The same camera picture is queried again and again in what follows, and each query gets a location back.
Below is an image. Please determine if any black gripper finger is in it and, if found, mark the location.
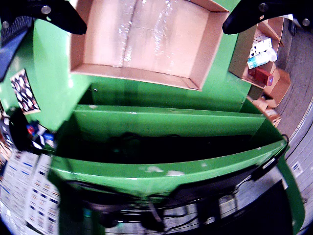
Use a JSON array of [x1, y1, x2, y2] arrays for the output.
[[0, 0, 88, 34], [222, 0, 313, 35]]

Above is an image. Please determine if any two-compartment cardboard box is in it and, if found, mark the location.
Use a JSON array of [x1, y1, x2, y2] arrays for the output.
[[228, 16, 292, 108]]

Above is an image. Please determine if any shallow cardboard tray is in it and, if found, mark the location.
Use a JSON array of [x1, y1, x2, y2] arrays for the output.
[[69, 0, 230, 92]]

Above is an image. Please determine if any white carton with cow print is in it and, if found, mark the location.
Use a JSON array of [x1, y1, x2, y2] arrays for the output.
[[249, 36, 273, 59]]

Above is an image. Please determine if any dark blue flat device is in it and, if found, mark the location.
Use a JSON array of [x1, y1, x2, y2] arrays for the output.
[[0, 16, 34, 83]]

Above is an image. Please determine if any flattened printed carton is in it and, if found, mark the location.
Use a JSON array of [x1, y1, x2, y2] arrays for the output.
[[9, 68, 42, 116]]

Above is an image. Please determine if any black round object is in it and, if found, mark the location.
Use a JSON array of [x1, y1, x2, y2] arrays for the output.
[[8, 107, 34, 154]]

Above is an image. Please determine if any green metal shelf unit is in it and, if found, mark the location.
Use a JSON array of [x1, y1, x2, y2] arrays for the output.
[[47, 83, 306, 235]]

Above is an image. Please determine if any small black adapter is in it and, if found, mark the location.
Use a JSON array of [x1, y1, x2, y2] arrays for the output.
[[251, 158, 278, 182]]

